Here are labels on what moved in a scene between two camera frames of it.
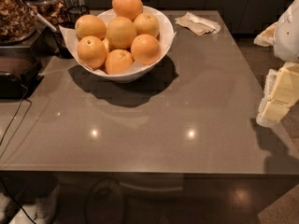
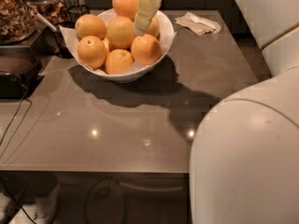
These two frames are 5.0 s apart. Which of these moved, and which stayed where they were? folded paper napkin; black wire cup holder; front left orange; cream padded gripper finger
Moved: cream padded gripper finger
Stayed: folded paper napkin; black wire cup holder; front left orange
